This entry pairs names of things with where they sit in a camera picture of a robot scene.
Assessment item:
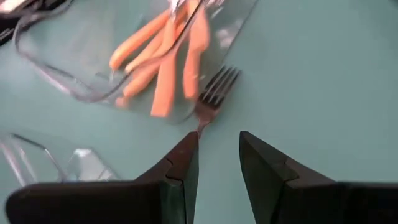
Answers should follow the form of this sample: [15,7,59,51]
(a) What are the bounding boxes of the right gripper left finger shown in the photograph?
[5,131,200,224]

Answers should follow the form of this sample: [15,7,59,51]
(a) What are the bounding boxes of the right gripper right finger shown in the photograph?
[238,130,398,224]

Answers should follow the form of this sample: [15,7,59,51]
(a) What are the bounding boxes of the clear plastic tray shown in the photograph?
[0,129,122,187]
[12,0,259,125]

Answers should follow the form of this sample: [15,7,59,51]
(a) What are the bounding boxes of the green table mat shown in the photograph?
[0,0,398,224]

